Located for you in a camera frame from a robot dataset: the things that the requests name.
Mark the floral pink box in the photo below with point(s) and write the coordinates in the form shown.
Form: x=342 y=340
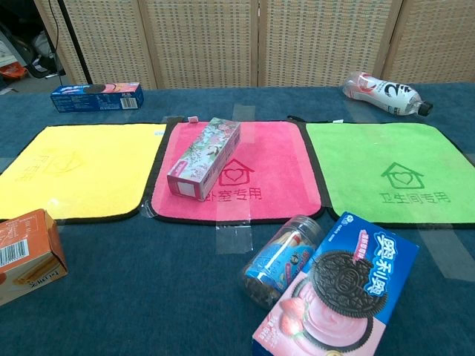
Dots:
x=204 y=159

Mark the large blue Oreo box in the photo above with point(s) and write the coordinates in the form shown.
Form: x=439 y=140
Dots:
x=341 y=289

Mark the long blue Oreo box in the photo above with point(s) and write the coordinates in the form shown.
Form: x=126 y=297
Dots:
x=97 y=98

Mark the orange biscuit box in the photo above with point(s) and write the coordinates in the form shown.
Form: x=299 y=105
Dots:
x=29 y=252

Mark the pink cloth mat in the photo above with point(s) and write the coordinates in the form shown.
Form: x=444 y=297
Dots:
x=267 y=174

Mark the clear plastic cookie jar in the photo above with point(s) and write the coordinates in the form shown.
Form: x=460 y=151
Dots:
x=276 y=259

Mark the woven folding screen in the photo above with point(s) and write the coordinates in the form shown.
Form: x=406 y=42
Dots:
x=237 y=41

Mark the green cloth mat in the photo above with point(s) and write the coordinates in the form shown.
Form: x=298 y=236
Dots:
x=375 y=155

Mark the yellow cloth mat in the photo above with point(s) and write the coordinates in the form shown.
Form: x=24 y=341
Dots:
x=85 y=167

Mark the clear plastic drink bottle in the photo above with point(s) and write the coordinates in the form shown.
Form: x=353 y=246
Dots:
x=386 y=91

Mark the black stand pole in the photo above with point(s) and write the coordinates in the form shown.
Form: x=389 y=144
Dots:
x=76 y=44

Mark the orange plastic bag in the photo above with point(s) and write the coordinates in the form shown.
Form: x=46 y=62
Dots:
x=14 y=70

